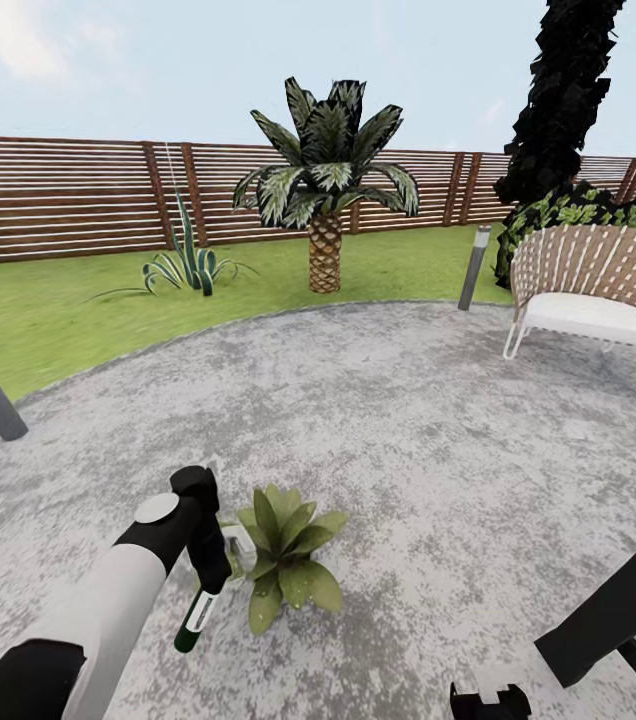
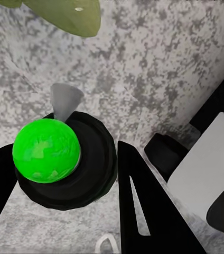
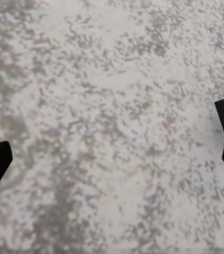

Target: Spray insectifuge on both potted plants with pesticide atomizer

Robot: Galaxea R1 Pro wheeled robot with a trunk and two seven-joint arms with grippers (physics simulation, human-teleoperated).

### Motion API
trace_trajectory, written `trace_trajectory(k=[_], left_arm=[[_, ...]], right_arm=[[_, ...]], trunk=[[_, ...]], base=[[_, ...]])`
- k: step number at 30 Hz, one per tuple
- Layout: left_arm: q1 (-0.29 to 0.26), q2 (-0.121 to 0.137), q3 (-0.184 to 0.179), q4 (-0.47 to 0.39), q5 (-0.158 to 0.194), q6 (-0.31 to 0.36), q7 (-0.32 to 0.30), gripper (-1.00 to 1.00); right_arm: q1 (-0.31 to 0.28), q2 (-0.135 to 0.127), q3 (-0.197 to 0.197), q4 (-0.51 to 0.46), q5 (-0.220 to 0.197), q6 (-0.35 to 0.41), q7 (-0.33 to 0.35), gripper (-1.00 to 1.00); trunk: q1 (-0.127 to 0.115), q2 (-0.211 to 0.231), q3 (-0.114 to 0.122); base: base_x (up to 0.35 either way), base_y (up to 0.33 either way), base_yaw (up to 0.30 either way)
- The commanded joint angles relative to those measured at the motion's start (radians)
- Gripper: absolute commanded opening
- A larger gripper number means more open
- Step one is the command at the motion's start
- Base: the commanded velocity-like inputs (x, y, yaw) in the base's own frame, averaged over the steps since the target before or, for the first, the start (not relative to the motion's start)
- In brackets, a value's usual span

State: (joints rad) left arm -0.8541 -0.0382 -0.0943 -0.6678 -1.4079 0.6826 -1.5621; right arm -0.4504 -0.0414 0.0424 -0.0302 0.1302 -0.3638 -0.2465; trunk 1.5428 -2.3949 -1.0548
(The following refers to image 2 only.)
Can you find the insectifuge atomizer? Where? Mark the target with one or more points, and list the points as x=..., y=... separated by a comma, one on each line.
x=68, y=159

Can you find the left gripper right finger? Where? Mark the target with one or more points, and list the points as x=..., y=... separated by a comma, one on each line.
x=169, y=232

